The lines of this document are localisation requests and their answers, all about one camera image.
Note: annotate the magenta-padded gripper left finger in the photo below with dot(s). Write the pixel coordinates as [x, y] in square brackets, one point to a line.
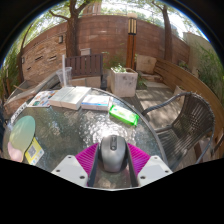
[70, 168]

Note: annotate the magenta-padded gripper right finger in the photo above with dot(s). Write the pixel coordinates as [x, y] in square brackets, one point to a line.
[153, 168]

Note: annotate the grey computer mouse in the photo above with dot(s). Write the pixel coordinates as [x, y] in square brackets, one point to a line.
[113, 155]

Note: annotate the yellow printed card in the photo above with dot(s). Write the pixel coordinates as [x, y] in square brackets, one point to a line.
[35, 152]

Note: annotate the dark wicker chair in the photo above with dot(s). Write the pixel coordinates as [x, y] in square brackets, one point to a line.
[191, 123]

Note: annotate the green wet wipes pack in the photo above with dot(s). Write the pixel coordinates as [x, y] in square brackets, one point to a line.
[124, 115]

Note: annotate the open white book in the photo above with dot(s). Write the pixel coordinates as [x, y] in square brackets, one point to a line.
[71, 96]

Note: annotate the stone brick basin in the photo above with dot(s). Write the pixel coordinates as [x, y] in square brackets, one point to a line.
[23, 96]

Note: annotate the concrete planter with plant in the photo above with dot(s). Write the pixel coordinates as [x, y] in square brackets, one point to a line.
[124, 83]

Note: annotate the clear plastic cup with straw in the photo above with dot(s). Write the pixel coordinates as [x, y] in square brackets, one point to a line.
[64, 77]

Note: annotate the curved wooden bench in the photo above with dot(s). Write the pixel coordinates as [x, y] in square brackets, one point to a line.
[186, 80]

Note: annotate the dark wooden slat chair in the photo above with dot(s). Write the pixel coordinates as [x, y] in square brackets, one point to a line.
[85, 65]

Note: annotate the beige stone slab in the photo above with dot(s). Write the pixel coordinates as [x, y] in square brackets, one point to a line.
[146, 64]

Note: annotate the large forked tree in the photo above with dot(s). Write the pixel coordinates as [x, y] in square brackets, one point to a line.
[71, 36]

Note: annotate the slender tree trunk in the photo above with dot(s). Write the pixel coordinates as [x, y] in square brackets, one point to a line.
[167, 36]

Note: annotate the grey wall utility box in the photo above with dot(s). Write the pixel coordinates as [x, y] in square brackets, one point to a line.
[85, 51]

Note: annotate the wall lamp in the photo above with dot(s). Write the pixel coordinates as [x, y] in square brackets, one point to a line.
[60, 39]
[23, 60]

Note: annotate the wooden lamp post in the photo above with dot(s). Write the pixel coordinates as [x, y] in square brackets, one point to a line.
[131, 46]

